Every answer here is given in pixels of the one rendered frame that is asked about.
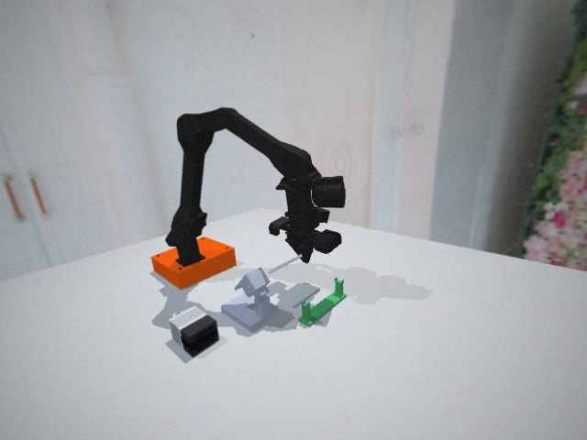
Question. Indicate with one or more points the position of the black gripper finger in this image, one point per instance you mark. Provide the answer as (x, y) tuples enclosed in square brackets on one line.
[(306, 251), (295, 245)]

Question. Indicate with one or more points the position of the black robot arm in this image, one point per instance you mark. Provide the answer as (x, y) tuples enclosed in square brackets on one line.
[(195, 133)]

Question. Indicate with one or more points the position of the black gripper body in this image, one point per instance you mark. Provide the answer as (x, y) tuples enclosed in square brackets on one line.
[(301, 224)]

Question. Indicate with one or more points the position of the grey pin with red head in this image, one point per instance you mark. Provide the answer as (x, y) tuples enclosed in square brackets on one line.
[(284, 264)]

